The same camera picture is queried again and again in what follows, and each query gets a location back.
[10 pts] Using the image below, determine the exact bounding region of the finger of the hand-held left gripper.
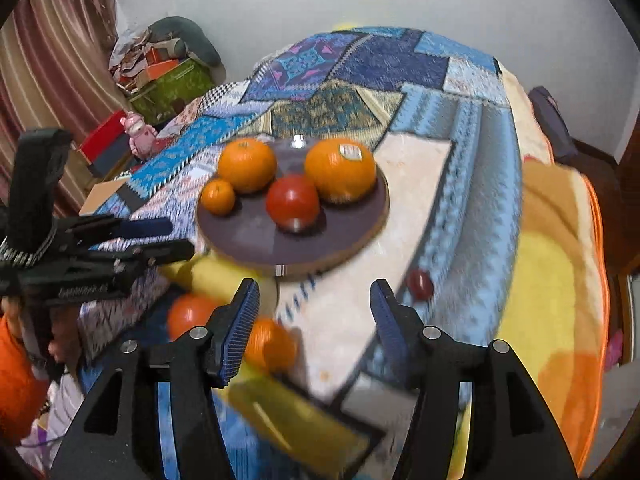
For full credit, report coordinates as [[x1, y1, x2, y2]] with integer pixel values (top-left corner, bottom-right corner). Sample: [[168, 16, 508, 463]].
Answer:
[[89, 239, 196, 282], [75, 215, 174, 252]]

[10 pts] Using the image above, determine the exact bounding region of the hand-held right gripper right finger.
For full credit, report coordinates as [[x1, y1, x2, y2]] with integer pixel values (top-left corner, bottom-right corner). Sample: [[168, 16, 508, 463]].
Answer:
[[370, 278, 581, 480]]

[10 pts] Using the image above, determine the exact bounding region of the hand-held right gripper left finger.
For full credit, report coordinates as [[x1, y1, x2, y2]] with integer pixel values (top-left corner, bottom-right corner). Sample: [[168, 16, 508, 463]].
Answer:
[[50, 277, 261, 480]]

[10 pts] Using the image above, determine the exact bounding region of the small dark red fruit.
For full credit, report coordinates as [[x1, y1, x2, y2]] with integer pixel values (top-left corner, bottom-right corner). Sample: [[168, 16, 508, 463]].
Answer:
[[406, 269, 435, 302]]

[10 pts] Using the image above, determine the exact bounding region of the small tangerine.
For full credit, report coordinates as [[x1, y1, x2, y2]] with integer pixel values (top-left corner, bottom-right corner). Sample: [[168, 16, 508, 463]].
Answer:
[[200, 178, 236, 217]]

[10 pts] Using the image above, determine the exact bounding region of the round dark wooden plate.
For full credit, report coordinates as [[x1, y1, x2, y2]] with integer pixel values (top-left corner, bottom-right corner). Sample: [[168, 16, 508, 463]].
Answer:
[[196, 140, 390, 277]]

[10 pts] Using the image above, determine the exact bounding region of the medium orange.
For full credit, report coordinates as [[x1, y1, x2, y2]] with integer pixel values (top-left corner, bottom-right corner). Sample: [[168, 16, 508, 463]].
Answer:
[[218, 138, 278, 195]]

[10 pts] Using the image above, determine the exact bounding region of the red tomato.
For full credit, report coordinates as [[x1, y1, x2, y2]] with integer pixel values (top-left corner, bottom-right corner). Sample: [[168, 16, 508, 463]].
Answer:
[[265, 174, 321, 233]]

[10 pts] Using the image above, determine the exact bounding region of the large orange with sticker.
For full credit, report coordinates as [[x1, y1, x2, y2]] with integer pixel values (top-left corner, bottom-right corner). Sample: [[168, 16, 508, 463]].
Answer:
[[304, 138, 377, 204]]

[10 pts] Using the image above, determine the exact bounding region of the person's left forearm orange sleeve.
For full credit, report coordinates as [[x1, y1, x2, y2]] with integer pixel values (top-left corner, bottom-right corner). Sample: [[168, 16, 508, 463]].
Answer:
[[0, 315, 49, 445]]

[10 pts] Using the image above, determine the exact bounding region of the person's left hand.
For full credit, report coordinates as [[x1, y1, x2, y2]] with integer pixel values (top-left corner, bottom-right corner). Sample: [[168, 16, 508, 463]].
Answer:
[[50, 306, 84, 362]]

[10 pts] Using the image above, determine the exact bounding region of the yellow rounded object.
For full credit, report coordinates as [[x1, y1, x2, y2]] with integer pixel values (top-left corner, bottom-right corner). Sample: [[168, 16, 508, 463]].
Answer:
[[162, 255, 278, 308]]

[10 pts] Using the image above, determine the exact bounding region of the cardboard box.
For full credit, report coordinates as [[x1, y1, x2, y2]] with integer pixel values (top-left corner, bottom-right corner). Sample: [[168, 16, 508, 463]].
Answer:
[[77, 175, 131, 216]]

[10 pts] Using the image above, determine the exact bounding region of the red box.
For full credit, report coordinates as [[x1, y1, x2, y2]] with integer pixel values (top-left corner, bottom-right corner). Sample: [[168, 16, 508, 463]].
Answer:
[[77, 112, 132, 178]]

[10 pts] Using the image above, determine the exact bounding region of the pink plush toy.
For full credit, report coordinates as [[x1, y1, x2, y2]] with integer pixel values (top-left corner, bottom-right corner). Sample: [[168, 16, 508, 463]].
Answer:
[[120, 111, 158, 158]]

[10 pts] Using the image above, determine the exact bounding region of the striped brown curtain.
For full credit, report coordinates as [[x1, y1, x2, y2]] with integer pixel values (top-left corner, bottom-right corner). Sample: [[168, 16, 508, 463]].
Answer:
[[0, 0, 122, 221]]

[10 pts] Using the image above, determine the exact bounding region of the green storage box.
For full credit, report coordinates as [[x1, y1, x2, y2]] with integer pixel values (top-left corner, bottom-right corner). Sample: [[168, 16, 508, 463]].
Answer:
[[129, 57, 216, 123]]

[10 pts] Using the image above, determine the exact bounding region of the blue patchwork blanket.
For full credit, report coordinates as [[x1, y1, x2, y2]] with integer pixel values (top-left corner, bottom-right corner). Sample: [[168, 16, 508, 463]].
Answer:
[[30, 27, 526, 480]]

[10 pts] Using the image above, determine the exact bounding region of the pile of clothes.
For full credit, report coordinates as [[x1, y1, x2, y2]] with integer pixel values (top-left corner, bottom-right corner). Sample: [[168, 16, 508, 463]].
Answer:
[[109, 27, 191, 96]]

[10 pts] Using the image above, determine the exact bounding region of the yellow orange fleece blanket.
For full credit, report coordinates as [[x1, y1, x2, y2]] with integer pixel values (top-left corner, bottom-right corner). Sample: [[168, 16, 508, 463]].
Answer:
[[450, 60, 612, 476]]

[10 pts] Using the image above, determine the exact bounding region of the grey pillow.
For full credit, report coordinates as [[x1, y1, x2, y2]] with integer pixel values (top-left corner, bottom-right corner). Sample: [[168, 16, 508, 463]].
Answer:
[[150, 16, 222, 68]]

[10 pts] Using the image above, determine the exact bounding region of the dark grey bag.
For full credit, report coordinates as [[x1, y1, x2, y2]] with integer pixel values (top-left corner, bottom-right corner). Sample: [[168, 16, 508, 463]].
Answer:
[[527, 86, 581, 161]]

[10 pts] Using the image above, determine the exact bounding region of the brown wooden furniture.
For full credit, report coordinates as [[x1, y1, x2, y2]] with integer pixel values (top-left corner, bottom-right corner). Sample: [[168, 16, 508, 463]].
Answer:
[[570, 125, 640, 361]]

